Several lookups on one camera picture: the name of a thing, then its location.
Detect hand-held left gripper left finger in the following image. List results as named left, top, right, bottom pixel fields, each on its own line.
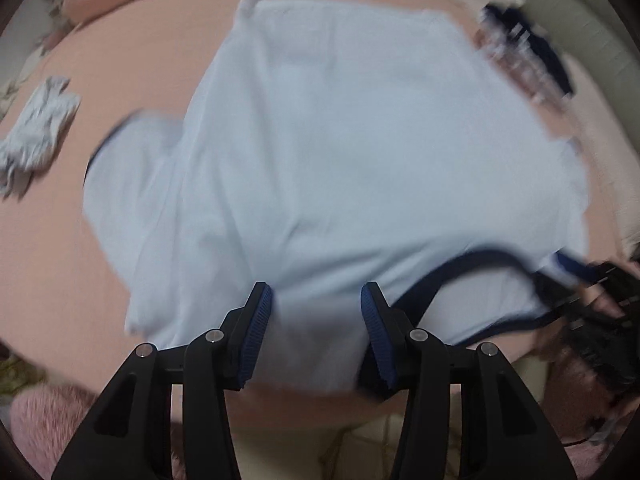
left=50, top=281, right=274, bottom=480

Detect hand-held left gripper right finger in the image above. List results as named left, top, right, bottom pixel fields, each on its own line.
left=360, top=281, right=572, bottom=480

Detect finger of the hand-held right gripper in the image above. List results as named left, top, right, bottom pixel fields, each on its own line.
left=554, top=251, right=603, bottom=286

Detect light blue navy-trimmed t-shirt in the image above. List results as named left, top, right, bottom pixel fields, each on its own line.
left=82, top=0, right=591, bottom=401

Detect pink fluffy fabric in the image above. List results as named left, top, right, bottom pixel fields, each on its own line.
left=9, top=385, right=103, bottom=480
left=537, top=347, right=640, bottom=480

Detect dark navy patterned garment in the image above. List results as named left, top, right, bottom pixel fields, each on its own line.
left=474, top=4, right=576, bottom=107

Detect peach pink bed sheet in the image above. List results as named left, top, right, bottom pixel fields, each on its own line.
left=0, top=0, right=640, bottom=428

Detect grey white crumpled cloth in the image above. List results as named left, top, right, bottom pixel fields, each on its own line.
left=0, top=76, right=82, bottom=199

